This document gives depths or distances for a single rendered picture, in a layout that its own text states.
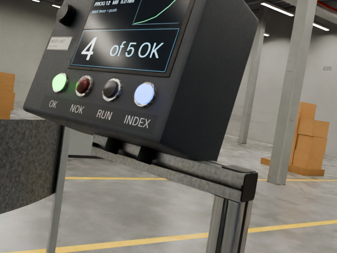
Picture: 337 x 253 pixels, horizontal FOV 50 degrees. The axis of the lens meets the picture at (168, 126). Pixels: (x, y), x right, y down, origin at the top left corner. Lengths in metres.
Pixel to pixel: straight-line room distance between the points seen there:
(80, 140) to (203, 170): 5.76
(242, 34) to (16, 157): 1.38
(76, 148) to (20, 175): 4.42
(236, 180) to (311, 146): 8.18
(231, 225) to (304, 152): 8.23
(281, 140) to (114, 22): 6.17
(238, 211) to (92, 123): 0.18
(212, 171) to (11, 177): 1.38
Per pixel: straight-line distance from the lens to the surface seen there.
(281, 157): 6.54
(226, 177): 0.37
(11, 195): 1.73
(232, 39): 0.42
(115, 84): 0.39
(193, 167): 0.40
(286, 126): 6.52
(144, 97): 0.36
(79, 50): 0.48
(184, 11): 0.38
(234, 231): 0.38
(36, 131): 1.76
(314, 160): 8.71
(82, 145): 6.16
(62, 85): 0.47
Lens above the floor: 1.11
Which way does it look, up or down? 4 degrees down
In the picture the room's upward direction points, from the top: 9 degrees clockwise
